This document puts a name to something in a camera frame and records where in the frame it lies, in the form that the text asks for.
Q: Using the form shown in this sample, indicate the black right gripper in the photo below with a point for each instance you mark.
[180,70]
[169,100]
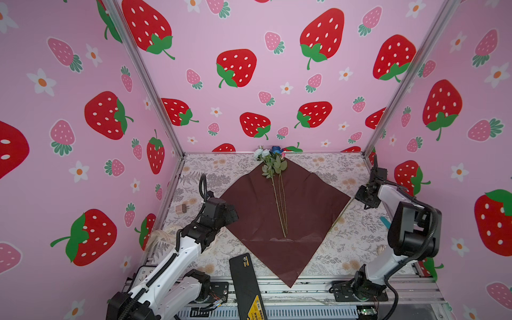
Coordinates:
[360,194]

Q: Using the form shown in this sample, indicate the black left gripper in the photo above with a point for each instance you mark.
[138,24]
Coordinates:
[228,218]

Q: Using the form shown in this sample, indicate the dark red wrapping paper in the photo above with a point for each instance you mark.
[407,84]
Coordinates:
[312,207]

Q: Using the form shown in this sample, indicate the blue fake rose stem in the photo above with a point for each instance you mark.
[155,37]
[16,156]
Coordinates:
[276,156]

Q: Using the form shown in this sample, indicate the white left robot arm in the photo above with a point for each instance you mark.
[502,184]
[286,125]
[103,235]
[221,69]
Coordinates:
[168,289]

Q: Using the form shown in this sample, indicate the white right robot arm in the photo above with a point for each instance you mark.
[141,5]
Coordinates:
[412,236]

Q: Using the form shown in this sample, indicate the small brown ribbon spool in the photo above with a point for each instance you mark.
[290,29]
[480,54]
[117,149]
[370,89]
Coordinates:
[181,209]

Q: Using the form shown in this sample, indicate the beige ribbon pile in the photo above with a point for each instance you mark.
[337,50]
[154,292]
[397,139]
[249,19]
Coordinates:
[162,242]

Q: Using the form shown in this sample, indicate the black framed analog clock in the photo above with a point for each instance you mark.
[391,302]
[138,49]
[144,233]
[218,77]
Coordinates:
[142,273]

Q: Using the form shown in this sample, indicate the black flat device yellow label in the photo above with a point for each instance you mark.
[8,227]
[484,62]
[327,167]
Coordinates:
[249,301]

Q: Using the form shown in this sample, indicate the aluminium corner post right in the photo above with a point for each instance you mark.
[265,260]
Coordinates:
[435,31]

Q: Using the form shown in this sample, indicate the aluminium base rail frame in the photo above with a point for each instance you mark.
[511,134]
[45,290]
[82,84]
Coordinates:
[310,298]

